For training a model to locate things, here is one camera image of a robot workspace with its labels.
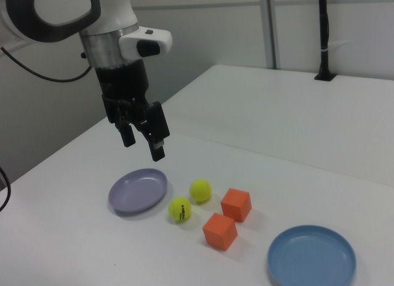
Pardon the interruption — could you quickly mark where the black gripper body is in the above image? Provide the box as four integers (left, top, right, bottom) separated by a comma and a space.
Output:
94, 60, 151, 105

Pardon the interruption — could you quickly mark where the yellow-green tennis ball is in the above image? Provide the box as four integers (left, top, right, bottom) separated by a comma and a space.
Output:
167, 196, 193, 223
189, 178, 213, 204

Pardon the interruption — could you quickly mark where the orange foam cube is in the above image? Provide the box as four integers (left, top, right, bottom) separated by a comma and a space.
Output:
202, 212, 238, 251
220, 188, 252, 223

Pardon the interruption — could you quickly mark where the purple plate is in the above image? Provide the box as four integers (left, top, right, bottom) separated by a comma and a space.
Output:
108, 168, 169, 215

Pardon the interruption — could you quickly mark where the blue plate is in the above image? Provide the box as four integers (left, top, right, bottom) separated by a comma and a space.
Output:
267, 224, 357, 286

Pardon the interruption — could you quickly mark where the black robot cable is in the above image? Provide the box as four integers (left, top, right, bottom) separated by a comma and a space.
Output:
0, 46, 93, 213

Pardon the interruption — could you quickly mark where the white cable tie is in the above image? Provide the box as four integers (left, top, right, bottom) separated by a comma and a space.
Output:
320, 40, 351, 53

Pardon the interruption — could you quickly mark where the black camera pole with base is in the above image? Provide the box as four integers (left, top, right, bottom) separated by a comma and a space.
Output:
313, 0, 337, 82

